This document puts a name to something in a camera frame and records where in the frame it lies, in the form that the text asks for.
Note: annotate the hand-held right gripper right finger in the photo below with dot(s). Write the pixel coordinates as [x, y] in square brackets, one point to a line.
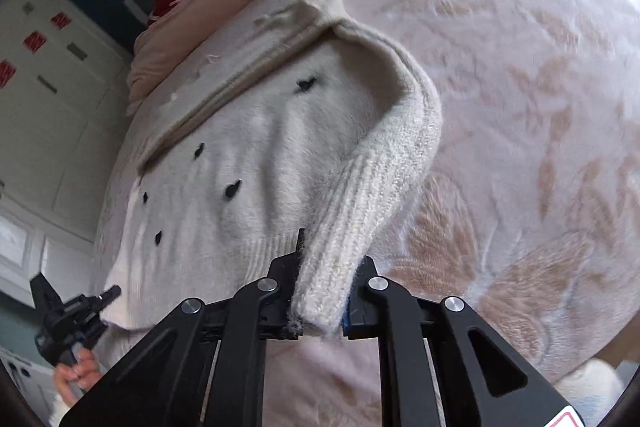
[361, 307]

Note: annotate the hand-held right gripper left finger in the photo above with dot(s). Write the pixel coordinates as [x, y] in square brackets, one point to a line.
[282, 279]

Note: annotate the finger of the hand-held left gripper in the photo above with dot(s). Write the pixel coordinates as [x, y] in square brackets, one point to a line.
[42, 294]
[107, 296]

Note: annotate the white knit sweater black dots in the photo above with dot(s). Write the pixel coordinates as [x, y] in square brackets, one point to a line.
[260, 167]

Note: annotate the person's left hand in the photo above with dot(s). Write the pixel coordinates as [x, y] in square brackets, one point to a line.
[75, 372]

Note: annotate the white cabinet with red stickers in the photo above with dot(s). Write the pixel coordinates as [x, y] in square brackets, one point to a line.
[47, 72]

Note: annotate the pink floral blanket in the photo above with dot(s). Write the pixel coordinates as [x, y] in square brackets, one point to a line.
[500, 132]

